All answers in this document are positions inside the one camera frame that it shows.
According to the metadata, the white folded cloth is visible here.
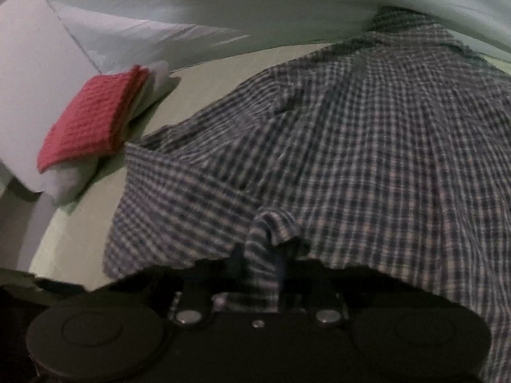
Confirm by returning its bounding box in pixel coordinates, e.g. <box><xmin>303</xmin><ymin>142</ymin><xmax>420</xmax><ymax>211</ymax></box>
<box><xmin>44</xmin><ymin>61</ymin><xmax>180</xmax><ymax>207</ymax></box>

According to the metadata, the blue white checked shirt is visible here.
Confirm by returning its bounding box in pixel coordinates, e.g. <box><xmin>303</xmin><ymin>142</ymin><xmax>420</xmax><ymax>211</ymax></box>
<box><xmin>102</xmin><ymin>6</ymin><xmax>511</xmax><ymax>383</ymax></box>

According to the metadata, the red waffle towel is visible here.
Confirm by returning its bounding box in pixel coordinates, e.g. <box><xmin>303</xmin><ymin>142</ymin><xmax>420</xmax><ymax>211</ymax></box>
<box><xmin>37</xmin><ymin>64</ymin><xmax>150</xmax><ymax>174</ymax></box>

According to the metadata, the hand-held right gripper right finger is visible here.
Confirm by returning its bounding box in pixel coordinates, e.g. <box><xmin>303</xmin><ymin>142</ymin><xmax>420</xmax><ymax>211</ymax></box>
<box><xmin>278</xmin><ymin>255</ymin><xmax>348</xmax><ymax>325</ymax></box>

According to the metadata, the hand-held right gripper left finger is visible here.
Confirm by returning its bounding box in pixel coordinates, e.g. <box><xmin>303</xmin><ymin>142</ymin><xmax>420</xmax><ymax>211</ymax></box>
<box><xmin>132</xmin><ymin>247</ymin><xmax>250</xmax><ymax>326</ymax></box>

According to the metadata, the pale blue carrot print sheet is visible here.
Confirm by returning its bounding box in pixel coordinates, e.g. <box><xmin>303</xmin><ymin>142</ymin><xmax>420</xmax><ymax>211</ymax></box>
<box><xmin>40</xmin><ymin>0</ymin><xmax>511</xmax><ymax>73</ymax></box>

